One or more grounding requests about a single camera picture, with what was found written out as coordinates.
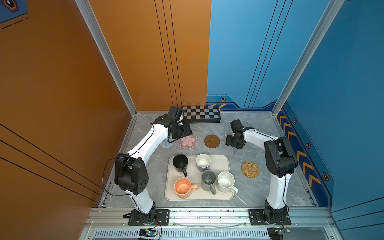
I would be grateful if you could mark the brown wooden round coaster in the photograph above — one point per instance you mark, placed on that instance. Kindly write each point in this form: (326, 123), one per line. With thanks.
(212, 141)

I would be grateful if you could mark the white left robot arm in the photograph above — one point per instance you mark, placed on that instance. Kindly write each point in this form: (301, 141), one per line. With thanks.
(131, 173)

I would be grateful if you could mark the black white chessboard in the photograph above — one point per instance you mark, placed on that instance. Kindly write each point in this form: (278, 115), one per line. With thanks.
(201, 114)

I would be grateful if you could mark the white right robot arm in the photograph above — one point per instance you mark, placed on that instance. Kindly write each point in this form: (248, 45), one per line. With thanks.
(280, 162)

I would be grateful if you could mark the grey mug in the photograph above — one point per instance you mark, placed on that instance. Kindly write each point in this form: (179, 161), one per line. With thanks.
(208, 181)

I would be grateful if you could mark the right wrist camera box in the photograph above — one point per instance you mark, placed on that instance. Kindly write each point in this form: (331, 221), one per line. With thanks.
(236, 126)

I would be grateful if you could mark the orange pink mug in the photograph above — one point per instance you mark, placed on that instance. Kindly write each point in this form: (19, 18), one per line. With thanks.
(183, 187)

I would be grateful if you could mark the aluminium front rail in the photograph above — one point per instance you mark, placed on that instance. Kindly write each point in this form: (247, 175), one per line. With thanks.
(222, 223)

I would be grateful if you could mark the white lavender mug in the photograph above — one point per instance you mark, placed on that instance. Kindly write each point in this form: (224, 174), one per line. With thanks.
(203, 162)

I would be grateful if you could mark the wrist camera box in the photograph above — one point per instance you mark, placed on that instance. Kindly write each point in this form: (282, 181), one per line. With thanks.
(175, 113)
(236, 126)

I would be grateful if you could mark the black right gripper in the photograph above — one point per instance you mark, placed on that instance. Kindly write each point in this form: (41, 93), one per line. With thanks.
(228, 142)

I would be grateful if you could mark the aluminium corner post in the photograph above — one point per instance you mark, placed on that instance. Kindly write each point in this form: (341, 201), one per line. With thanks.
(317, 36)
(101, 42)

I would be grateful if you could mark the aluminium left corner post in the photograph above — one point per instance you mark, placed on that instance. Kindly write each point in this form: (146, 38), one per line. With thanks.
(101, 42)

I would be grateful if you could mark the small right circuit board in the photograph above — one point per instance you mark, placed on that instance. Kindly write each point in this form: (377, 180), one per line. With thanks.
(277, 233)

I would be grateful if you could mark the light blue woven coaster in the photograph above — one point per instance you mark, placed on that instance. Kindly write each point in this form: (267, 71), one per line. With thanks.
(166, 144)

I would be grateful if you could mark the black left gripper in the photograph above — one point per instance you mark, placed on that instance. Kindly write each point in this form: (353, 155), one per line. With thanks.
(186, 131)

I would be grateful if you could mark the green circuit board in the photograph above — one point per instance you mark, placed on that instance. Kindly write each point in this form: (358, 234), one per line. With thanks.
(148, 234)

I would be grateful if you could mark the tan rattan round coaster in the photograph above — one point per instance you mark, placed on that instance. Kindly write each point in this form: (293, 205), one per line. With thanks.
(250, 169)

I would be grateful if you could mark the black mug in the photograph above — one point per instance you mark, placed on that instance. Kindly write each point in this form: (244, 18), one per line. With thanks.
(180, 162)

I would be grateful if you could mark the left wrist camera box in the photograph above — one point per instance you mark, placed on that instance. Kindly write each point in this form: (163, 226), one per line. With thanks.
(175, 113)

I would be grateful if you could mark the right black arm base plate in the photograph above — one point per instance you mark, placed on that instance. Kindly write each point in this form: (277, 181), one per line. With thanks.
(255, 216)

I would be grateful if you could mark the beige serving tray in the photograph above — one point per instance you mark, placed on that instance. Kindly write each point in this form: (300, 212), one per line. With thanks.
(219, 163)

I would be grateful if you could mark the aluminium right corner post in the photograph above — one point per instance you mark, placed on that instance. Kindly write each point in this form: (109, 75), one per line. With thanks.
(317, 36)

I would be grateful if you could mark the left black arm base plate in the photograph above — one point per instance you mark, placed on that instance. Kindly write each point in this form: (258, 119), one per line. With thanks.
(158, 216)

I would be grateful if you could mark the pink flower coaster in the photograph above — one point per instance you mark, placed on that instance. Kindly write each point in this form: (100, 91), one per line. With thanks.
(188, 142)

